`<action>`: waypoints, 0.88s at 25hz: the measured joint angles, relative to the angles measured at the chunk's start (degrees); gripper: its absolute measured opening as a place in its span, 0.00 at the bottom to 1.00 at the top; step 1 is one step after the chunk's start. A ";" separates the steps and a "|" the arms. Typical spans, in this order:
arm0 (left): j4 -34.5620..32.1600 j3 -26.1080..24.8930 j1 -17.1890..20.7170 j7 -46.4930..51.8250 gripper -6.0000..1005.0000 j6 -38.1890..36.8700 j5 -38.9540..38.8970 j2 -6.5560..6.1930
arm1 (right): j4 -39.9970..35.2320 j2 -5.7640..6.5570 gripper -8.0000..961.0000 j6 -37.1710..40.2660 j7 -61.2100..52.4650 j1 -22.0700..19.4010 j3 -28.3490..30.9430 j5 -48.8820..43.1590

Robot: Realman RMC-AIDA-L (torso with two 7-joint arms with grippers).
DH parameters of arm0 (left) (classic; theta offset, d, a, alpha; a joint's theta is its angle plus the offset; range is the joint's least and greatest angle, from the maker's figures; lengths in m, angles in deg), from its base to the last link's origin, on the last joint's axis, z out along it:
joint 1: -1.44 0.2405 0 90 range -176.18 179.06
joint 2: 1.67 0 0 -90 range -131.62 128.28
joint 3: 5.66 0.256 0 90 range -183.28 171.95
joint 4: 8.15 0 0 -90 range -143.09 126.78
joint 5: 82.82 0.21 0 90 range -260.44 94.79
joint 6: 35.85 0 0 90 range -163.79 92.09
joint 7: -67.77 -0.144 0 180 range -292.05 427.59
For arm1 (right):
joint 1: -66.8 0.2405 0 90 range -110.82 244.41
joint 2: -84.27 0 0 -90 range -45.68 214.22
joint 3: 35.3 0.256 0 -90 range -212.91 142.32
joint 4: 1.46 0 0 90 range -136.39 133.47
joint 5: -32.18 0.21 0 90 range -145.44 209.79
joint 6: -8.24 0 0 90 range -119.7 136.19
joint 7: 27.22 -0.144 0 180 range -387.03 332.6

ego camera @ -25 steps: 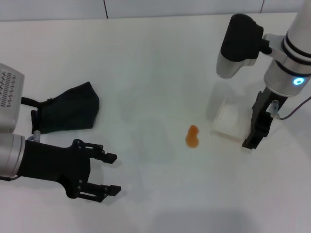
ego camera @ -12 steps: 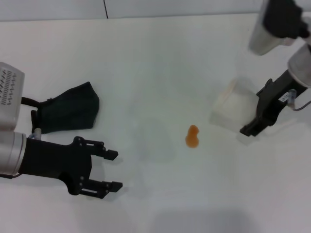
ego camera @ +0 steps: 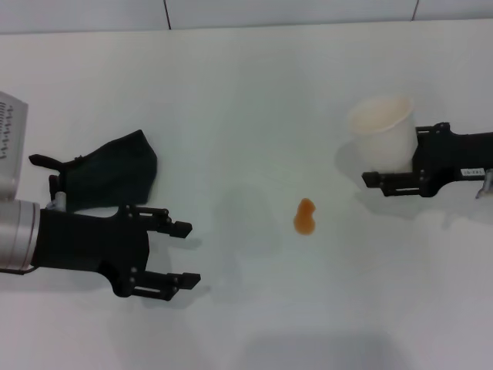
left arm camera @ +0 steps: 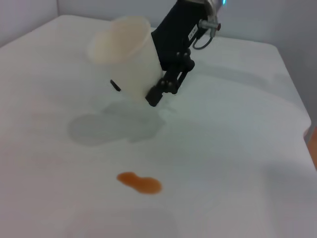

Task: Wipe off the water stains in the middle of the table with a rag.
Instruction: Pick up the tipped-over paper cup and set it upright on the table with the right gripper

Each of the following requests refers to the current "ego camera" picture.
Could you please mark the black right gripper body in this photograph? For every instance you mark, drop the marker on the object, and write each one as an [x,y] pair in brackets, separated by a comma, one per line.
[447,154]

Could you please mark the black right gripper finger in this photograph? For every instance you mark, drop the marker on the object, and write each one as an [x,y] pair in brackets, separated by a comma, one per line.
[393,181]

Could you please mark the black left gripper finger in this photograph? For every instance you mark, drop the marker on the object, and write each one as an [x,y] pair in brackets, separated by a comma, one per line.
[179,229]
[188,280]

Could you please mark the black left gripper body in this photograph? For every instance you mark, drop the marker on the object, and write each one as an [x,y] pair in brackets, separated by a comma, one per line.
[88,243]

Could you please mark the white paper cup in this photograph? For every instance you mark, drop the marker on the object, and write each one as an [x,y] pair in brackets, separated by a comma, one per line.
[389,142]

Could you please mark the dark blue rag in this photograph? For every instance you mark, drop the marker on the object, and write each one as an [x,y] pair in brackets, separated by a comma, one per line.
[115,169]

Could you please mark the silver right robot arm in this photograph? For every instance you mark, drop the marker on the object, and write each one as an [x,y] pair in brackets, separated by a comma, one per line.
[486,185]

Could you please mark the orange liquid stain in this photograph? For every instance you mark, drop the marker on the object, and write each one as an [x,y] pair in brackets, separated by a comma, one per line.
[305,219]

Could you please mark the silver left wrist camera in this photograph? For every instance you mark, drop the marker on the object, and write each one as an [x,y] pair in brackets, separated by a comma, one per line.
[11,135]

